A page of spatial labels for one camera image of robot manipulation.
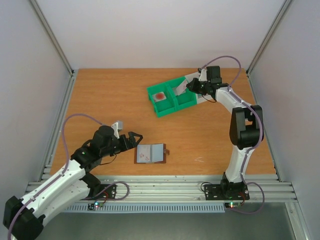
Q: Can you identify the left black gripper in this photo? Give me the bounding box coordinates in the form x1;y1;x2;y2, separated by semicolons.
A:
101;132;144;157

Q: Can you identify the white card with red print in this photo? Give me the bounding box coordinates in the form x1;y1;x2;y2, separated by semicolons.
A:
175;79;188;96

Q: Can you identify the brown leather card holder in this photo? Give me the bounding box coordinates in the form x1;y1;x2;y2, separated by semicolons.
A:
134;143;170;164

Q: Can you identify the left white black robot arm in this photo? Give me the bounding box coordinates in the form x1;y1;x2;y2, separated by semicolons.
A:
3;124;143;240

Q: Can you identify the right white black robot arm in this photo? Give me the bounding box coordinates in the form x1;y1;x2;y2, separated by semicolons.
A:
186;66;264;202

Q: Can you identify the grey card with red dot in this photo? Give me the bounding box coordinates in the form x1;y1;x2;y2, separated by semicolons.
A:
152;91;167;103

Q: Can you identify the white bin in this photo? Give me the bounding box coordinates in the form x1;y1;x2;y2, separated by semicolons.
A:
184;72;206;104

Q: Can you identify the green middle bin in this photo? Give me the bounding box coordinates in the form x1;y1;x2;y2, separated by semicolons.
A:
166;76;197;111

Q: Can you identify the green bin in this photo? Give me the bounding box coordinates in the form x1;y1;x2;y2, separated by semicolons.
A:
146;83;175;118
166;76;197;111

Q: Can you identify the green left bin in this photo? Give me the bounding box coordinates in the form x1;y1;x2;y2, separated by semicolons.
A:
146;83;175;118

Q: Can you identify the left circuit board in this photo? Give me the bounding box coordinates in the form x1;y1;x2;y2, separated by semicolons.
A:
87;202;104;211

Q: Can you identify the circuit board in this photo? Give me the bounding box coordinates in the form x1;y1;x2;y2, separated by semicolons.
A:
224;202;244;209
87;202;104;211

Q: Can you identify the right circuit board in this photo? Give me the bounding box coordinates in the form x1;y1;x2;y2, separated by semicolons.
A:
224;202;244;209

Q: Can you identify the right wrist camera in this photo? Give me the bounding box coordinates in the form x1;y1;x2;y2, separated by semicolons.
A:
198;67;207;82

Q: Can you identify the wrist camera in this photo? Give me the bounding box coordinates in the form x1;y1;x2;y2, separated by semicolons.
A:
198;67;207;82
111;120;123;139

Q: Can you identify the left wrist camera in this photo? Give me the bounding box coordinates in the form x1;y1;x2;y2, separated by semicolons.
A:
111;120;123;139

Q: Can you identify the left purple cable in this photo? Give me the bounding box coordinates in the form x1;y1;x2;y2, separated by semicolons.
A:
6;113;103;240

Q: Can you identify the grey slotted cable duct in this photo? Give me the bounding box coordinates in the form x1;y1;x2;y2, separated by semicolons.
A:
63;202;225;214

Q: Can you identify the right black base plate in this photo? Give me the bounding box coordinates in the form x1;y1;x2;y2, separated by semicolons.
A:
202;183;250;201

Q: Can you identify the right aluminium frame post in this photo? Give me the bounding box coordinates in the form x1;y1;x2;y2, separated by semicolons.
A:
246;0;294;77

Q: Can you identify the aluminium frame post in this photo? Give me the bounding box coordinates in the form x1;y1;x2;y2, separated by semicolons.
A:
246;0;294;77
28;0;74;76

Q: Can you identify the aluminium front rail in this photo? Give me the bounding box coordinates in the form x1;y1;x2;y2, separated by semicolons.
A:
97;174;298;203

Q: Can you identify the left aluminium frame post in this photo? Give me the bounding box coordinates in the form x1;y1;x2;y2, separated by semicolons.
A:
28;0;74;76

